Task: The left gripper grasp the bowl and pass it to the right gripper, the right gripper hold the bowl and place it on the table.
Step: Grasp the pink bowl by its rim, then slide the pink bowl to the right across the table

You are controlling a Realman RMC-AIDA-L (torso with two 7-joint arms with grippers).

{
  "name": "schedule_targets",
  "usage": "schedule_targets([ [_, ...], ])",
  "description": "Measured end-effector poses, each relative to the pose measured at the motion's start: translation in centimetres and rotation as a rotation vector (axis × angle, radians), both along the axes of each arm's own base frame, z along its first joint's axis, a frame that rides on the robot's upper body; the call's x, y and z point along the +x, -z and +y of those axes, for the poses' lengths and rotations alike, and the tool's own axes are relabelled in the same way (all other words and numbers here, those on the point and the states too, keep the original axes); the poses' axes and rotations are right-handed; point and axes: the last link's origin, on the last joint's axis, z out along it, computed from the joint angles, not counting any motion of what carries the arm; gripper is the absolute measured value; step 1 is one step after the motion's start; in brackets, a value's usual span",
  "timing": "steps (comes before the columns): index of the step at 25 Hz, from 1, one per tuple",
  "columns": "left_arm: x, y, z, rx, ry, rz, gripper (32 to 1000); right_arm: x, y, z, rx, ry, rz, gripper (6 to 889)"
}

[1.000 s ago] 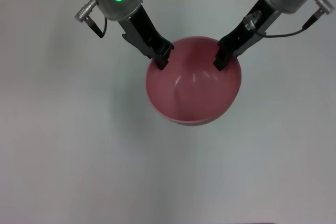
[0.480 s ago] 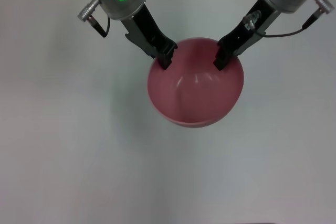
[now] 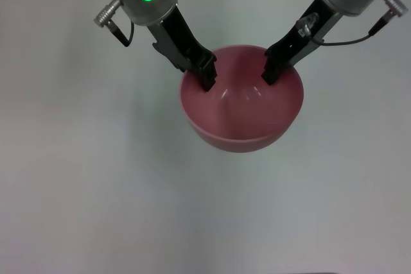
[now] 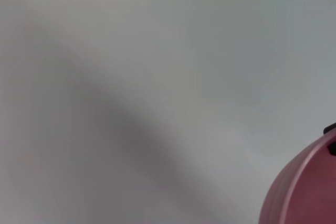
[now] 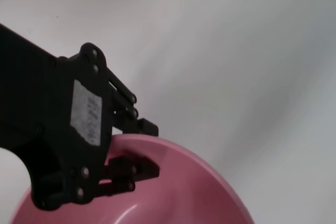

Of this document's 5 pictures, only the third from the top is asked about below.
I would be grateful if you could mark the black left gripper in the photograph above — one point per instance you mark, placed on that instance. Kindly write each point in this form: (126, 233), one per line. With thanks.
(180, 43)

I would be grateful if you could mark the pink plastic bowl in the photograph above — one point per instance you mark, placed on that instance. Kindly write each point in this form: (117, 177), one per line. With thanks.
(241, 116)

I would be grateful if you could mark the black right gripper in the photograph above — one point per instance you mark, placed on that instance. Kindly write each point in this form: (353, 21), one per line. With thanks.
(289, 49)

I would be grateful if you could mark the clear plastic connector piece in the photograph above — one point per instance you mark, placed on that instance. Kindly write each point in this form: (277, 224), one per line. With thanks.
(306, 23)

